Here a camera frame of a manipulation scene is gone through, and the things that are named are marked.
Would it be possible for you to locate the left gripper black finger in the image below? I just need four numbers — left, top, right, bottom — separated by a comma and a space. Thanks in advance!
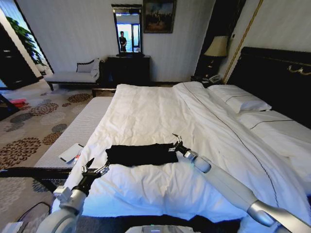
81, 157, 95, 173
96, 161, 111, 174

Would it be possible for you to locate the black garment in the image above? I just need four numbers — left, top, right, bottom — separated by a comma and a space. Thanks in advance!
105, 143, 179, 167

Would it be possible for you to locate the white padded bed bench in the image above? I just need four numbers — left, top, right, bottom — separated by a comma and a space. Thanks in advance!
0, 87, 117, 192

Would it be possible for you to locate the white flat booklet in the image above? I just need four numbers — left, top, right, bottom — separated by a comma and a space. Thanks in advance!
59, 143, 85, 163

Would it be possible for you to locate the white duvet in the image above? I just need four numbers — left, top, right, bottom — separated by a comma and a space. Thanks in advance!
52, 82, 311, 228

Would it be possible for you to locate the dark nightstand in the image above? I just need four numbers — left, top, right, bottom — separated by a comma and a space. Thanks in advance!
190, 74, 221, 88

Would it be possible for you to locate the white desk telephone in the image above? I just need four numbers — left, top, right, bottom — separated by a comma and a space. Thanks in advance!
206, 74, 223, 84

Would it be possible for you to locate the small white pillow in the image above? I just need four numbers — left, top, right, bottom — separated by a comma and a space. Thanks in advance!
207, 84, 272, 114

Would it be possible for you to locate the white robot front shell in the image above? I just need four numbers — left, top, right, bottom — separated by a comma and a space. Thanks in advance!
126, 224, 184, 233

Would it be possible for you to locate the dark wooden dresser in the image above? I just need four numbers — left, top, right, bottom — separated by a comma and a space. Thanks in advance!
106, 55, 152, 86

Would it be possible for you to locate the grey chaise longue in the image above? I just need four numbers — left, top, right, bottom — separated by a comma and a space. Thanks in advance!
44, 57, 108, 92

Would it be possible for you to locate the red flat item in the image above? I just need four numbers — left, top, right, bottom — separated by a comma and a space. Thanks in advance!
13, 98, 28, 108

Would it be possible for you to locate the white bolster cushion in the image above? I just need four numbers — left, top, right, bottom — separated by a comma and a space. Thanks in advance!
90, 58, 101, 79

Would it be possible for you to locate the large white pillow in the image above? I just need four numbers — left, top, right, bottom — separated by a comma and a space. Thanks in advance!
237, 110, 311, 185

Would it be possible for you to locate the table lamp with cream shade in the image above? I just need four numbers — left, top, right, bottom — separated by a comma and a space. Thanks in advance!
203, 35, 230, 71

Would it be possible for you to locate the dark wooden headboard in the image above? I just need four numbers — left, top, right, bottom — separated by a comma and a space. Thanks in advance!
227, 46, 311, 129

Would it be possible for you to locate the dark wooden wardrobe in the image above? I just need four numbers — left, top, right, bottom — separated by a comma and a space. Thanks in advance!
0, 24, 40, 91

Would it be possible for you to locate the framed dark painting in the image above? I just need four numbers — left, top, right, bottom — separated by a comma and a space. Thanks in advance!
142, 0, 177, 34

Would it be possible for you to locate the dark framed mirror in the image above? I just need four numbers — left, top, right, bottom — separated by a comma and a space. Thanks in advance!
111, 3, 145, 58

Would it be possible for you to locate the green potted plant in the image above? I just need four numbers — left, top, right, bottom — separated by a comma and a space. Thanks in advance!
6, 16, 47, 68

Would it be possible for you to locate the thin black cable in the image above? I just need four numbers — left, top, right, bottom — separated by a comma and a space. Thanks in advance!
14, 201, 53, 224

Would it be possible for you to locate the gold wall trim strip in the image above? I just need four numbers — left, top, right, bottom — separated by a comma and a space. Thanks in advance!
222, 0, 264, 84

